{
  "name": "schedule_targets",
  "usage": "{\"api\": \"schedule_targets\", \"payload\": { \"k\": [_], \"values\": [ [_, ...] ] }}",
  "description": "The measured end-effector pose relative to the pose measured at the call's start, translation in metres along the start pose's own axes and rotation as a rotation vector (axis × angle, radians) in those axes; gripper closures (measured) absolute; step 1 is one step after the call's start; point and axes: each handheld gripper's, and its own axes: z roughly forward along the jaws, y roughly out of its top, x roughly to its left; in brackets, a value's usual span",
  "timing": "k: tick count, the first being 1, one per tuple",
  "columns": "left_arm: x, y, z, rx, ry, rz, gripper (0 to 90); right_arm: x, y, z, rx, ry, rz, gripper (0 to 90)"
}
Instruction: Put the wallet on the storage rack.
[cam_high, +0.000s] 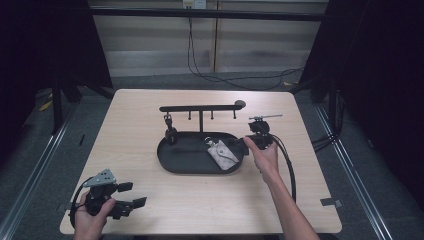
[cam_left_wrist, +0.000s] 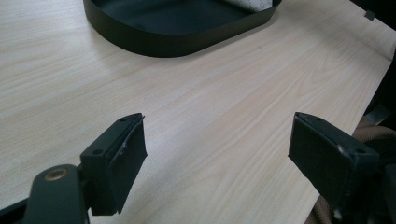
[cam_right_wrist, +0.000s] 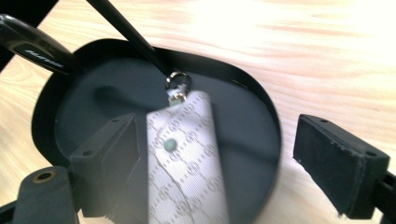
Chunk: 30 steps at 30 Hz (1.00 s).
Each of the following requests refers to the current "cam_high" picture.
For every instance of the grey tape strip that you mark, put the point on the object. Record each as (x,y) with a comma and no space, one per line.
(331,202)
(63,207)

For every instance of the black car key fob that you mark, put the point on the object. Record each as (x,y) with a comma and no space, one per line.
(170,131)

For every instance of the white wall socket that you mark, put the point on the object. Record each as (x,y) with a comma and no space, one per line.
(194,4)

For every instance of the metal floor rail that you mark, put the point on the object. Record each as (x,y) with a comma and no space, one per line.
(353,170)
(30,180)

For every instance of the dark curtain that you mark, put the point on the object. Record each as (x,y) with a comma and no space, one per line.
(40,50)
(383,66)

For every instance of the beige key pouch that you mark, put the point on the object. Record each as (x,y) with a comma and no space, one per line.
(221,155)

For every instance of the person's left hand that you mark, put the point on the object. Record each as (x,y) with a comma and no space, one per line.
(90,223)

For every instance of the black metal stand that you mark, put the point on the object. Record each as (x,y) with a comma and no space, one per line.
(57,106)

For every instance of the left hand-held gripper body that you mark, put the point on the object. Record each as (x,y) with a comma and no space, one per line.
(98,196)

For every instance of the black key stand with tray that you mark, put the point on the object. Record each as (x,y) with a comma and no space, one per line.
(186,156)

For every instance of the black horizontal frame bar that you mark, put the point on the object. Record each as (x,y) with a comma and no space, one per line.
(206,14)

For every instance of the person's right hand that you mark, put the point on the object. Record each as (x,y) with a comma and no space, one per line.
(265,160)

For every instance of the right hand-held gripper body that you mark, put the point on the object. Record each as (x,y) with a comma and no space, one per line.
(261,131)

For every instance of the small black floor strip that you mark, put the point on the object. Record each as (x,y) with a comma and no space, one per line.
(81,140)

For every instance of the yellow floor tape piece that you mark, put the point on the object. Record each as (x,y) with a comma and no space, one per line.
(45,105)

